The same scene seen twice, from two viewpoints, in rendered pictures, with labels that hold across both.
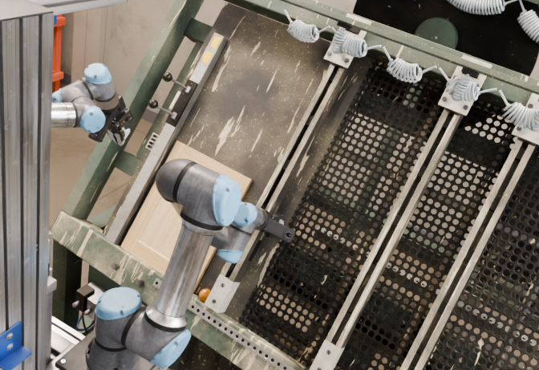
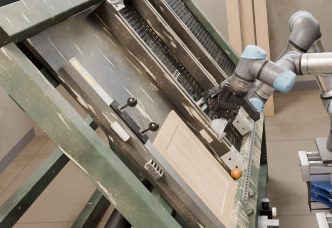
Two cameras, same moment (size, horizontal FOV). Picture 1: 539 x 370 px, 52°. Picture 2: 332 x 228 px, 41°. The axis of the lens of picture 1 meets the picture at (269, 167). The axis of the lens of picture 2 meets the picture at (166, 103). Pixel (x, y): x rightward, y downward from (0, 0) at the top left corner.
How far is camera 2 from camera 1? 2.91 m
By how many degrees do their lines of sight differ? 87
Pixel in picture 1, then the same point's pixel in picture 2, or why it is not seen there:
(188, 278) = not seen: hidden behind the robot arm
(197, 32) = not seen: hidden behind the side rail
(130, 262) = (239, 219)
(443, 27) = not seen: outside the picture
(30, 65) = not seen: outside the picture
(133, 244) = (224, 219)
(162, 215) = (202, 186)
